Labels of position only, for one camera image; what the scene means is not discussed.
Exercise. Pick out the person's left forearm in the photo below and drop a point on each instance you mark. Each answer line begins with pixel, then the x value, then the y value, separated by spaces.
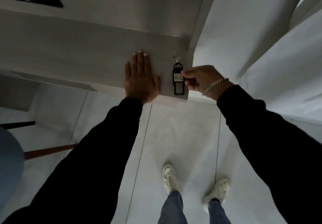
pixel 88 161

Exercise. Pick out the white door frame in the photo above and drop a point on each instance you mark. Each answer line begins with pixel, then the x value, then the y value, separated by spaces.
pixel 203 12

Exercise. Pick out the person's left thumb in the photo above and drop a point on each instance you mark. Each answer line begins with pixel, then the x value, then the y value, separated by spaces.
pixel 158 80

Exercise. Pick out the person's right forearm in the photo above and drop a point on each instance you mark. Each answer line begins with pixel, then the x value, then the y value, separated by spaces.
pixel 271 143

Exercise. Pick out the blue jeans right leg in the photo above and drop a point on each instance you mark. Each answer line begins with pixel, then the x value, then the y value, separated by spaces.
pixel 218 213

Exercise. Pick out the person's right thumb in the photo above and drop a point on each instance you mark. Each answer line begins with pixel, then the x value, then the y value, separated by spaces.
pixel 190 72

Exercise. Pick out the person's left middle finger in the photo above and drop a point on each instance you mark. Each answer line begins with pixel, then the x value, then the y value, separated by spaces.
pixel 141 63

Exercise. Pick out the blue jeans left leg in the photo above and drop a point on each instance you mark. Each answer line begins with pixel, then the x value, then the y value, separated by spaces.
pixel 172 208

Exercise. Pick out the black key tag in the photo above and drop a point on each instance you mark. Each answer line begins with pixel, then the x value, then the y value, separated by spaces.
pixel 178 79

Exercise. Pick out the white right sneaker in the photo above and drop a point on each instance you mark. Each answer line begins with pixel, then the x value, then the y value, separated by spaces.
pixel 219 190

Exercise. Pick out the person's right hand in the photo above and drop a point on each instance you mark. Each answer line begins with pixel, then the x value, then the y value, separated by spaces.
pixel 206 78

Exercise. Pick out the blue-grey round seat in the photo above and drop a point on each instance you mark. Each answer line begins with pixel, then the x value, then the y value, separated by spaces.
pixel 10 166

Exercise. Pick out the person's left little finger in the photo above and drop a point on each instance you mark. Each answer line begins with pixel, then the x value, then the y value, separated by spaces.
pixel 128 70

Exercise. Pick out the person's left hand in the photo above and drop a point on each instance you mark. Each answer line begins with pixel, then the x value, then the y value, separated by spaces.
pixel 140 83

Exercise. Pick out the white left sneaker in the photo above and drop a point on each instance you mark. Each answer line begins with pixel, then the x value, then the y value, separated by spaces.
pixel 169 177

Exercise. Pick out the white sneaker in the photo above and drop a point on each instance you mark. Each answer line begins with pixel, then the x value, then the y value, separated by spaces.
pixel 169 177
pixel 219 190

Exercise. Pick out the blue jeans leg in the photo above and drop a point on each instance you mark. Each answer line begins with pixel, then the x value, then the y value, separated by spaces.
pixel 218 213
pixel 172 208

